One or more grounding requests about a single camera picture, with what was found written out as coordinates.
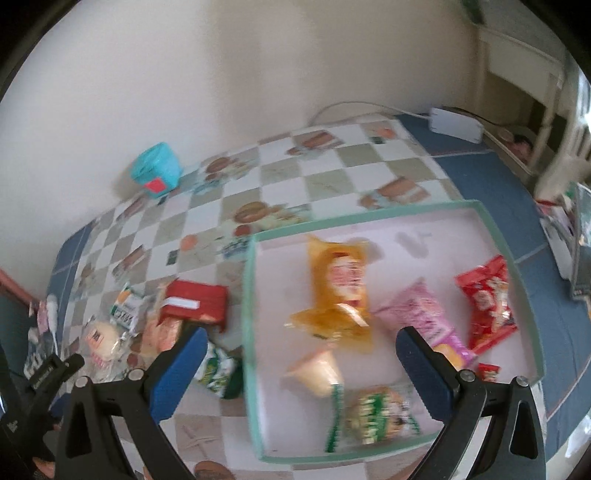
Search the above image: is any teal cube toy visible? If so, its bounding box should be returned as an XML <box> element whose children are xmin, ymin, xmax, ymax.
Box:
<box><xmin>129</xmin><ymin>142</ymin><xmax>182</xmax><ymax>199</ymax></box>

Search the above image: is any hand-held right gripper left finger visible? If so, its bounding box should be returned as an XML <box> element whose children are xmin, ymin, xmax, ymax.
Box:
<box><xmin>54</xmin><ymin>327</ymin><xmax>209</xmax><ymax>480</ymax></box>

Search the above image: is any white power strip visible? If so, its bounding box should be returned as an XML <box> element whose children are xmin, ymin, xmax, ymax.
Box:
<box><xmin>428</xmin><ymin>107</ymin><xmax>485</xmax><ymax>143</ymax></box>

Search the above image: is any large red snack packet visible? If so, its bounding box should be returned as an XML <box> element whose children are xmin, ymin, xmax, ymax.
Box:
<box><xmin>455</xmin><ymin>255</ymin><xmax>519</xmax><ymax>355</ymax></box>

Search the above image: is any black smartphone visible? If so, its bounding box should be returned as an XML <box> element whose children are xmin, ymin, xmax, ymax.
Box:
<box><xmin>570</xmin><ymin>185</ymin><xmax>591</xmax><ymax>301</ymax></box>

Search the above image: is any pink snack packet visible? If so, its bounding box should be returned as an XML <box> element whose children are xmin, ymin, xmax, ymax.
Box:
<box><xmin>373</xmin><ymin>277</ymin><xmax>478</xmax><ymax>370</ymax></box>

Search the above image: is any green white snack packet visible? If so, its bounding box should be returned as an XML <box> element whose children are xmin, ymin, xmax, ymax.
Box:
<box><xmin>194</xmin><ymin>342</ymin><xmax>243</xmax><ymax>400</ymax></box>

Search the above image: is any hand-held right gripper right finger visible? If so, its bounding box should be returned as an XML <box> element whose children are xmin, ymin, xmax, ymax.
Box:
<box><xmin>396</xmin><ymin>325</ymin><xmax>548</xmax><ymax>480</ymax></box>

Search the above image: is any cream wooden shelf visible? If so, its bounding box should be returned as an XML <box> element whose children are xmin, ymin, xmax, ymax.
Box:
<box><xmin>478</xmin><ymin>25</ymin><xmax>566</xmax><ymax>178</ymax></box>

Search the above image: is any checkered blue-bordered tablecloth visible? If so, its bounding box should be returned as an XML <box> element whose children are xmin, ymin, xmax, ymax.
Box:
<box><xmin>46</xmin><ymin>113</ymin><xmax>575</xmax><ymax>480</ymax></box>

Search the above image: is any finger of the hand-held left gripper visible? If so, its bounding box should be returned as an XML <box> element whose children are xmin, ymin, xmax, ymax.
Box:
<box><xmin>30</xmin><ymin>353</ymin><xmax>86</xmax><ymax>403</ymax></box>

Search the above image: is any green-edged clear cookie packet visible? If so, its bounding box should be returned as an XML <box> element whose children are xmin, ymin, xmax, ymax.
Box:
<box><xmin>324</xmin><ymin>384</ymin><xmax>423</xmax><ymax>454</ymax></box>

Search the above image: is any red cardboard box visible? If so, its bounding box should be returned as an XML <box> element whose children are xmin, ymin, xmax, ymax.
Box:
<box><xmin>159</xmin><ymin>279</ymin><xmax>230</xmax><ymax>333</ymax></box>

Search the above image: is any reddish wooden frame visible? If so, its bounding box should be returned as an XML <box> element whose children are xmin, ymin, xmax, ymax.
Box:
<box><xmin>0</xmin><ymin>268</ymin><xmax>35</xmax><ymax>305</ymax></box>

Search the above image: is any white phone stand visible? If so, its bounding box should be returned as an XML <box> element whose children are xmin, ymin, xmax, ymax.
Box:
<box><xmin>538</xmin><ymin>200</ymin><xmax>575</xmax><ymax>280</ymax></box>

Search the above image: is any pale yellow bun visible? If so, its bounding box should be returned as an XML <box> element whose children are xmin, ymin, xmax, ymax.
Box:
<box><xmin>284</xmin><ymin>348</ymin><xmax>345</xmax><ymax>398</ymax></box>

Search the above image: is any beige biscuit packet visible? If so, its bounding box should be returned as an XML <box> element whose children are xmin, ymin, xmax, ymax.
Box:
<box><xmin>139</xmin><ymin>284</ymin><xmax>183</xmax><ymax>358</ymax></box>

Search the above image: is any shallow teal cardboard box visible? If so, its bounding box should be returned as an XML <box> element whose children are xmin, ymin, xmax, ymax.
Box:
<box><xmin>243</xmin><ymin>199</ymin><xmax>547</xmax><ymax>463</ymax></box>

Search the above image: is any yellow snack packet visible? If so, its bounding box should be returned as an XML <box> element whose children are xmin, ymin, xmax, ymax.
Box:
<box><xmin>283</xmin><ymin>234</ymin><xmax>375</xmax><ymax>354</ymax></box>

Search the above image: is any round bun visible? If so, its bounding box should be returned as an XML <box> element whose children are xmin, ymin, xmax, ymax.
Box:
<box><xmin>81</xmin><ymin>318</ymin><xmax>127</xmax><ymax>370</ymax></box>

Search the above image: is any white power strip cable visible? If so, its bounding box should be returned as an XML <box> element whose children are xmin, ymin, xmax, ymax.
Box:
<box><xmin>307</xmin><ymin>102</ymin><xmax>432</xmax><ymax>127</ymax></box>

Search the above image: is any small green white carton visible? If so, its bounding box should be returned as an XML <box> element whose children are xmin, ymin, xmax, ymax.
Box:
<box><xmin>111</xmin><ymin>284</ymin><xmax>146</xmax><ymax>330</ymax></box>

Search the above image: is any white plastic chair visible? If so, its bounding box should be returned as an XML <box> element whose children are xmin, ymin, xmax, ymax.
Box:
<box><xmin>531</xmin><ymin>60</ymin><xmax>591</xmax><ymax>204</ymax></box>

